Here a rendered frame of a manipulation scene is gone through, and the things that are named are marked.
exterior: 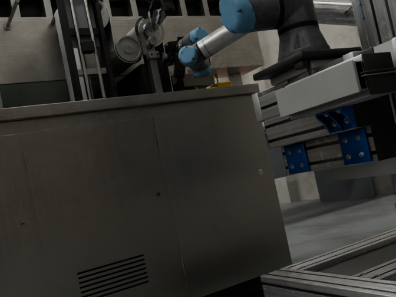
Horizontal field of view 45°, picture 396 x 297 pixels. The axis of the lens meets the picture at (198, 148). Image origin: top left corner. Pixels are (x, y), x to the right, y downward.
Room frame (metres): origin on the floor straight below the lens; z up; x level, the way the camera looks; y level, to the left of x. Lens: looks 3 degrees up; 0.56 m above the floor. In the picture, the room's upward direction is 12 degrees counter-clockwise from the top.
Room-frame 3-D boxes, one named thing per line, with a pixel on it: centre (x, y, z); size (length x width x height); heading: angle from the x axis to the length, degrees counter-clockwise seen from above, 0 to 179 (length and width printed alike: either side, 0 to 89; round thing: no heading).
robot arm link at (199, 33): (1.94, -0.08, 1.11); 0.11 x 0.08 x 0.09; 30
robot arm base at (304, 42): (1.35, -0.35, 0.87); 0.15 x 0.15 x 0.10
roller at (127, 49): (2.19, 0.27, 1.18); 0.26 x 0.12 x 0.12; 30
